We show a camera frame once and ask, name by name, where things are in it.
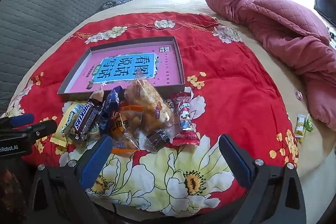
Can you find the grey quilted headboard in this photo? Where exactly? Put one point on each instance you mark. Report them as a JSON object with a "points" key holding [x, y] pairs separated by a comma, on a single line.
{"points": [[39, 16]]}

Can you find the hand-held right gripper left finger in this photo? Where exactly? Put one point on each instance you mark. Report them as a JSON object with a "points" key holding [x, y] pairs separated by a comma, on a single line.
{"points": [[97, 161]]}

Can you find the red floral blanket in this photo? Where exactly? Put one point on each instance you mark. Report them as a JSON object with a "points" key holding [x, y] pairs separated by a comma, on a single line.
{"points": [[223, 108]]}

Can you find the dark brown small candy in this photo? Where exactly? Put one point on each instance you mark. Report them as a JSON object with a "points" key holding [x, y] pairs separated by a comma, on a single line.
{"points": [[156, 140]]}

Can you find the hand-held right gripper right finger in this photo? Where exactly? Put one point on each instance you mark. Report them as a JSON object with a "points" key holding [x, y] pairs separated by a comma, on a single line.
{"points": [[236, 161]]}

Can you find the yellow wafer packet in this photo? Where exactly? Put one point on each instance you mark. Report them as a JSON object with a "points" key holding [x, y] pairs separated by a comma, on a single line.
{"points": [[65, 124]]}

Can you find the clear bun packet orange stripe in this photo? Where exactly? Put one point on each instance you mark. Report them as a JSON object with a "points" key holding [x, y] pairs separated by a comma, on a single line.
{"points": [[130, 121]]}

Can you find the pink quilted quilt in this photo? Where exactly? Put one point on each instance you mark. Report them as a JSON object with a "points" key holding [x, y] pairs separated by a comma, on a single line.
{"points": [[275, 22]]}

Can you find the dark blue patterned pillow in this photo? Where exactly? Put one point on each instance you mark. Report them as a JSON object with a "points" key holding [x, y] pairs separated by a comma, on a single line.
{"points": [[118, 1]]}

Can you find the grey cardboard box tray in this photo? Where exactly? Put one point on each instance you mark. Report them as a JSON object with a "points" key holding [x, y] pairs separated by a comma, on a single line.
{"points": [[179, 61]]}

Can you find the small pink candy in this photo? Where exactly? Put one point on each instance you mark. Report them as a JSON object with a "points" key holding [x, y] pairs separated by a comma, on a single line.
{"points": [[298, 95]]}

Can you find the orange snack packet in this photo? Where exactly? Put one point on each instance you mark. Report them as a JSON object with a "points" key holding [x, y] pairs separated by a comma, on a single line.
{"points": [[147, 106], [116, 127]]}

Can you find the red cartoon snack packet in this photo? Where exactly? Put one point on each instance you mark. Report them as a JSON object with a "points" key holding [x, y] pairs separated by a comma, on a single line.
{"points": [[185, 119]]}

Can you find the pink book with blue label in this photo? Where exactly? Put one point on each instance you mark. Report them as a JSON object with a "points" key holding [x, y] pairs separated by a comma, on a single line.
{"points": [[126, 69]]}

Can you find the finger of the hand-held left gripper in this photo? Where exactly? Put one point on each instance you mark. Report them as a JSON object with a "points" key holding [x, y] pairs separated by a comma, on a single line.
{"points": [[22, 120], [42, 129]]}

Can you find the black television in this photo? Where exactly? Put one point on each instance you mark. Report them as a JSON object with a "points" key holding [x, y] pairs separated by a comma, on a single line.
{"points": [[325, 6]]}

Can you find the blue snack packet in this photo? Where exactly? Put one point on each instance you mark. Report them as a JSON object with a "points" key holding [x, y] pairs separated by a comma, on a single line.
{"points": [[110, 106]]}

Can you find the brown chocolate bar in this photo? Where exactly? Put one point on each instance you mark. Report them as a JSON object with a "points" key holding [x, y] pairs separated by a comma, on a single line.
{"points": [[85, 119]]}

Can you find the small twisted brown candy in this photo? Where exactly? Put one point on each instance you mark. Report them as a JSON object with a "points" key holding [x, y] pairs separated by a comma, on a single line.
{"points": [[97, 95]]}

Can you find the small yellow green packet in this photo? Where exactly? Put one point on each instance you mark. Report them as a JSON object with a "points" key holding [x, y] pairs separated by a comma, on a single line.
{"points": [[300, 127]]}

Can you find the beige bed sheet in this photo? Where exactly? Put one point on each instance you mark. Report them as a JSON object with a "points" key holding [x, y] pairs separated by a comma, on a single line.
{"points": [[178, 2]]}

